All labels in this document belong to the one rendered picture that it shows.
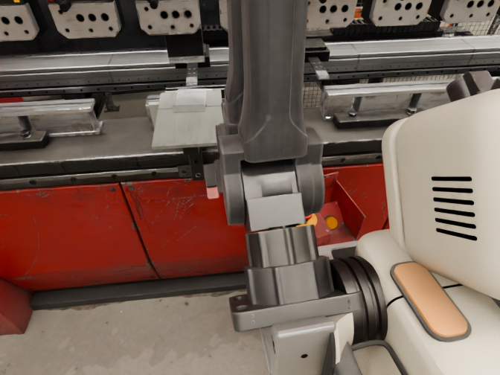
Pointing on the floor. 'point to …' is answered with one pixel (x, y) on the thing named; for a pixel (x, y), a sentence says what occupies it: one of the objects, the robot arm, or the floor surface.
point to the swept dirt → (125, 301)
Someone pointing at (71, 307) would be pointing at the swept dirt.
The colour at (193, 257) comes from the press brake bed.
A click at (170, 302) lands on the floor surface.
